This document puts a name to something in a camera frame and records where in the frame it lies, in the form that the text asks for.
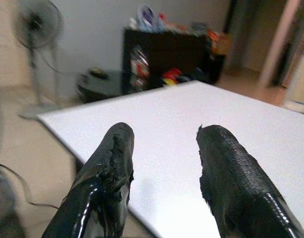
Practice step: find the black open shelf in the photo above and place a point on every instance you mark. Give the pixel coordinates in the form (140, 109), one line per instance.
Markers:
(167, 57)

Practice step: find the beige door frame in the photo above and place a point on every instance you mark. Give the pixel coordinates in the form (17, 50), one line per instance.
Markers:
(280, 42)

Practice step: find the round black low stool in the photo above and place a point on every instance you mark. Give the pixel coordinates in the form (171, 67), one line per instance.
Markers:
(100, 83)

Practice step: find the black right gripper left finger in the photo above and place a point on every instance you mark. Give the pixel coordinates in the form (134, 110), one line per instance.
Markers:
(110, 178)

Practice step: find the grey standing fan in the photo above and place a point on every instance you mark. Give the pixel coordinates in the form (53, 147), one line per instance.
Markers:
(36, 29)

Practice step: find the white purple bag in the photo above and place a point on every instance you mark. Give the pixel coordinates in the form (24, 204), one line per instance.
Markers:
(147, 17)

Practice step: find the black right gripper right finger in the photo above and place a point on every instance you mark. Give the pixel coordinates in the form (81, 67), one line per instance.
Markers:
(236, 183)

